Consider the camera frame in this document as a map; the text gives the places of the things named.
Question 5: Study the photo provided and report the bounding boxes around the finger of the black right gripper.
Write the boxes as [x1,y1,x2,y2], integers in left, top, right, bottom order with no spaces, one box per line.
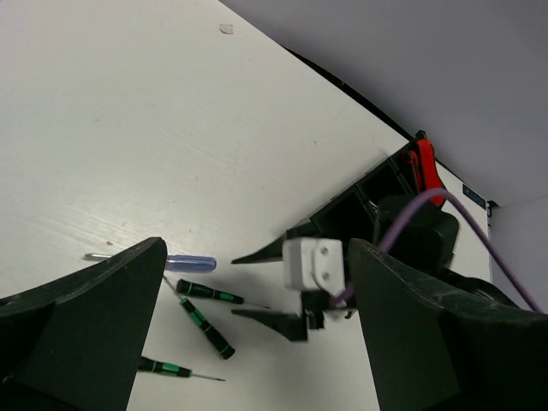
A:
[231,309,308,342]
[231,241,283,265]

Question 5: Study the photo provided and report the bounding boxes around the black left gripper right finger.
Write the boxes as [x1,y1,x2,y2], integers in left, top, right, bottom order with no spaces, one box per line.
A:
[348,240,547,410]

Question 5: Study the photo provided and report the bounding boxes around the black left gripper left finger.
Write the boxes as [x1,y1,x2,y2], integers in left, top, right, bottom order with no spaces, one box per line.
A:
[1,237,167,410]

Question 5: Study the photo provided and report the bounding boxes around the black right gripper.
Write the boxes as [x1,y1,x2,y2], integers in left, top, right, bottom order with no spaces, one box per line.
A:
[299,194,462,331]

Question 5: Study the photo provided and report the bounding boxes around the green black precision screwdriver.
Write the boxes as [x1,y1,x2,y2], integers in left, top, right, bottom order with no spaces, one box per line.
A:
[163,275,235,360]
[176,279,269,309]
[138,356,225,382]

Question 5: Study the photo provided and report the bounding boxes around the red utility knife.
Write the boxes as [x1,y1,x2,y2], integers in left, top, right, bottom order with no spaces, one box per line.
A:
[402,130,445,194]

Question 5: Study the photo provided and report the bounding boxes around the blue red screwdriver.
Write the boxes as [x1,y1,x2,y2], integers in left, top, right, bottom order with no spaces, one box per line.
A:
[82,253,217,273]

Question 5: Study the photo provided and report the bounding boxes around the blue table label right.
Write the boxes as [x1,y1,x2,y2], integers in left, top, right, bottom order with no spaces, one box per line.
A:
[462,184,487,210]

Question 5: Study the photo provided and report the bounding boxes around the black three-compartment bin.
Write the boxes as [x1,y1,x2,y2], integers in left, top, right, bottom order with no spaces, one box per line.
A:
[285,142,418,241]

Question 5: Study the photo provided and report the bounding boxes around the small white tape scrap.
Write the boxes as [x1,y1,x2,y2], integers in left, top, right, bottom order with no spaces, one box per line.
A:
[219,24,234,35]

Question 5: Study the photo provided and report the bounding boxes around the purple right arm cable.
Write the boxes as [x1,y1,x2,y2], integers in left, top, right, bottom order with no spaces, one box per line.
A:
[329,188,545,320]

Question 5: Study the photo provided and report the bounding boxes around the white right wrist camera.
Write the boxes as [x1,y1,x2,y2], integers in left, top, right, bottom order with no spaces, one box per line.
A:
[282,237,345,296]

